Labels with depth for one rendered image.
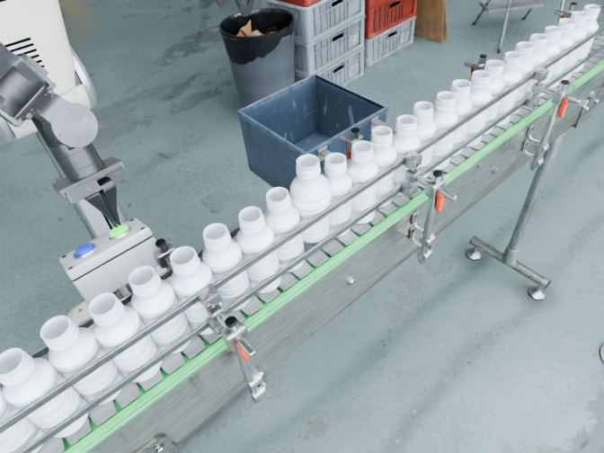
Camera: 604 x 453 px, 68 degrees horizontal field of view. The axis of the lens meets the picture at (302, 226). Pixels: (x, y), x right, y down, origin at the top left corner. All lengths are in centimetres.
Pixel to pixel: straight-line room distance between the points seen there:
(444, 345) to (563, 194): 116
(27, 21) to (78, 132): 43
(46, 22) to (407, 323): 158
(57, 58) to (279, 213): 60
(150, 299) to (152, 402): 17
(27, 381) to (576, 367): 180
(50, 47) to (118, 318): 62
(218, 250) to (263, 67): 221
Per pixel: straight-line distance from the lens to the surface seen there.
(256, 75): 283
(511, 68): 114
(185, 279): 66
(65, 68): 110
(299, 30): 307
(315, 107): 157
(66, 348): 65
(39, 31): 107
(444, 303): 203
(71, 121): 67
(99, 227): 133
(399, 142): 87
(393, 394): 179
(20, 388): 66
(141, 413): 76
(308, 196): 72
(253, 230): 68
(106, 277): 78
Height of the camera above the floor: 162
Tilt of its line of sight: 45 degrees down
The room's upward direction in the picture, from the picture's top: 6 degrees counter-clockwise
